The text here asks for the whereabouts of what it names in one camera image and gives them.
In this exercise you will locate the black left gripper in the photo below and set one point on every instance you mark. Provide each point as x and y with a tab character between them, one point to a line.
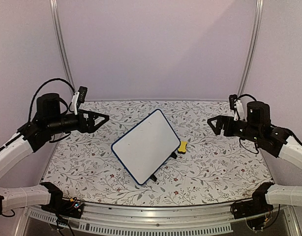
87	126

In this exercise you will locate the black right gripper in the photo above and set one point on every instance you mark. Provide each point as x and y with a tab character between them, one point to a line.
227	121

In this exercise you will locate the yellow whiteboard eraser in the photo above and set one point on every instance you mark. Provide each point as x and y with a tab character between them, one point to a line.
182	147

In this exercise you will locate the blue framed whiteboard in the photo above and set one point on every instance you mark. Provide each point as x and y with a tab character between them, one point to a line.
146	147

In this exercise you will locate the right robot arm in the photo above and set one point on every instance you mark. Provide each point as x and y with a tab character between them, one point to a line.
254	124

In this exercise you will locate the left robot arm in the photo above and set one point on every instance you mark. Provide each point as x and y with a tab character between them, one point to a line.
53	116

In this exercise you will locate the black whiteboard foot clip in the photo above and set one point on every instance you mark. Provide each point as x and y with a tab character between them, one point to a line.
153	178
173	155

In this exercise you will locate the floral tablecloth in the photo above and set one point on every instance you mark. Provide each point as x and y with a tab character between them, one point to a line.
213	170

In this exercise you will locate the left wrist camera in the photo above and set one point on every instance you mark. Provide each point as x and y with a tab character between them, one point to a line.
77	99

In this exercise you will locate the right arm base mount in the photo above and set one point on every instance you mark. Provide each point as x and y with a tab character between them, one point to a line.
251	207

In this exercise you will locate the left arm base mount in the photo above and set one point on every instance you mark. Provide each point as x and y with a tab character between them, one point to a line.
70	208

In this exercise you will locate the aluminium front rail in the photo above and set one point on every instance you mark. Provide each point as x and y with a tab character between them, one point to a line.
205	220

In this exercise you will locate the left metal frame post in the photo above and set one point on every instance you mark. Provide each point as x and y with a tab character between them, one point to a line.
60	41

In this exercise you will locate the metal frame post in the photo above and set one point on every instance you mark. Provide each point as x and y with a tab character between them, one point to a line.
252	45
60	41

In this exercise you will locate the right metal frame post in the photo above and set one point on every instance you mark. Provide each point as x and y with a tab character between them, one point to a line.
252	45

